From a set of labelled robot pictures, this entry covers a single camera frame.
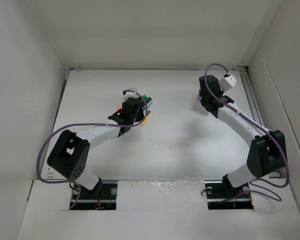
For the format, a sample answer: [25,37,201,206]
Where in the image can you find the green highlighter marker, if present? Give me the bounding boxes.
[142,94,152,103]

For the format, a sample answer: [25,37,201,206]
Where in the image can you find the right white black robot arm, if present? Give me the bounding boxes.
[197,73,288,198]

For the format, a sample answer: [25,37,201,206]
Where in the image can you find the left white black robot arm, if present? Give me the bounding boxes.
[47,97,152,199]

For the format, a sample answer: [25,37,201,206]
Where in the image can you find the white compartment organizer tray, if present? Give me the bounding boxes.
[193,92,209,116]

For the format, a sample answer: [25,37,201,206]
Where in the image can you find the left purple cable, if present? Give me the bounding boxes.
[37,91,150,210]

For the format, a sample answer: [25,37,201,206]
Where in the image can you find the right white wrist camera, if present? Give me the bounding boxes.
[218,74,238,93]

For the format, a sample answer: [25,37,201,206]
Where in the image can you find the left base mounting rail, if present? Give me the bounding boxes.
[69,180,118,211]

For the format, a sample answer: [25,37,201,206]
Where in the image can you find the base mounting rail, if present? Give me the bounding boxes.
[201,180,254,210]
[69,180,118,211]

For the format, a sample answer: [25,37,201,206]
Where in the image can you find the right base mounting rail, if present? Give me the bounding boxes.
[201,180,254,210]

